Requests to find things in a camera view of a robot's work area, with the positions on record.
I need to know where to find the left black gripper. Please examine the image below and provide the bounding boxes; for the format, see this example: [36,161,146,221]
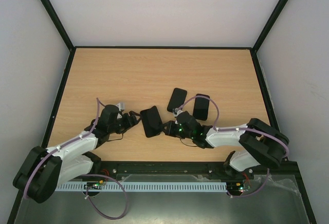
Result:
[108,111,143,134]

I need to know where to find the black case with camera holes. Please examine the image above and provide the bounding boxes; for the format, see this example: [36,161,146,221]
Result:
[167,88,187,113]

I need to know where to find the black phone screen up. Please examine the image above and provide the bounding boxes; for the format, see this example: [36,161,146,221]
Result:
[193,94,210,121]

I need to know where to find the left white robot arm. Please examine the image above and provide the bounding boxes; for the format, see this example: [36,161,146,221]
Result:
[13,103,140,203]

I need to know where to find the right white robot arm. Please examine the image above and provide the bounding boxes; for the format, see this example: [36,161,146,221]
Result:
[157,111,289,179]

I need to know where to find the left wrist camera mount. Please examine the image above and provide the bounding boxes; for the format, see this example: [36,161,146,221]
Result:
[116,102,125,119]

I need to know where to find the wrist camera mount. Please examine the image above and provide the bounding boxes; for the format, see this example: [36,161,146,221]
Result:
[116,102,125,119]
[173,107,183,118]

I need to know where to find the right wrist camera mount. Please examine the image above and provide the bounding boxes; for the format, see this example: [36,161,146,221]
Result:
[173,107,183,118]

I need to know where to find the black frame base rail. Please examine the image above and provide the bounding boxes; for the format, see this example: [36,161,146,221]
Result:
[71,161,299,181]

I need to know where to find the white slotted cable duct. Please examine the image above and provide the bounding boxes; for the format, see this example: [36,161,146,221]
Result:
[56,181,227,193]

